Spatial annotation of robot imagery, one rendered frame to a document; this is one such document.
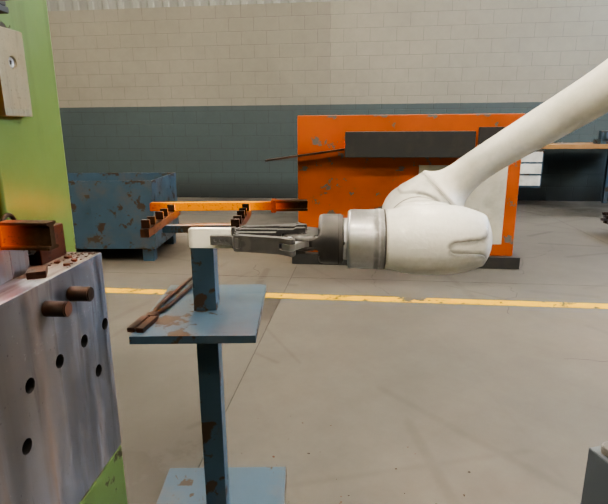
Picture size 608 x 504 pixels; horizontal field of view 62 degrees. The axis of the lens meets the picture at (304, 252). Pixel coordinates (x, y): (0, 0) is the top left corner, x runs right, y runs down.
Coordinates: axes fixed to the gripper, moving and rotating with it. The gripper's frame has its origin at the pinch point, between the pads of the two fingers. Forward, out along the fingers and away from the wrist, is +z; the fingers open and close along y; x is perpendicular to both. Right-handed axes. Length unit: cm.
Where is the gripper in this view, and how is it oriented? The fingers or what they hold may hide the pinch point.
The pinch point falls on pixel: (212, 237)
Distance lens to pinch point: 78.5
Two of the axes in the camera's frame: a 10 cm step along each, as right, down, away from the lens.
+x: -0.1, -9.7, -2.4
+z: -10.0, -0.1, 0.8
